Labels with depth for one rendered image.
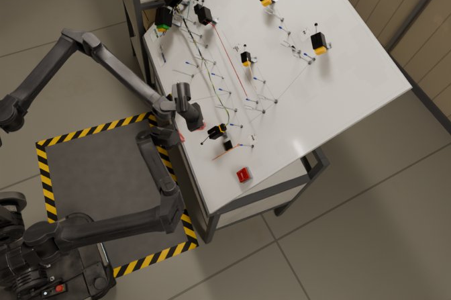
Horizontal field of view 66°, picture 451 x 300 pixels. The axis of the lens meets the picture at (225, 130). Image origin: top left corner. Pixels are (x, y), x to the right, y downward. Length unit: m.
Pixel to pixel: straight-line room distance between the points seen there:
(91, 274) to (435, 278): 2.35
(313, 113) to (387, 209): 1.75
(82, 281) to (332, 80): 1.79
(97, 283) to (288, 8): 1.77
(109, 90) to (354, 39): 2.21
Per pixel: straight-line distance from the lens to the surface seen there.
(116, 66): 1.35
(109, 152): 2.83
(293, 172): 1.94
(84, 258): 2.38
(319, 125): 1.40
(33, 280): 2.27
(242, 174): 1.53
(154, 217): 1.02
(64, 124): 3.03
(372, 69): 1.37
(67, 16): 3.76
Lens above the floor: 2.52
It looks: 61 degrees down
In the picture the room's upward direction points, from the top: 13 degrees clockwise
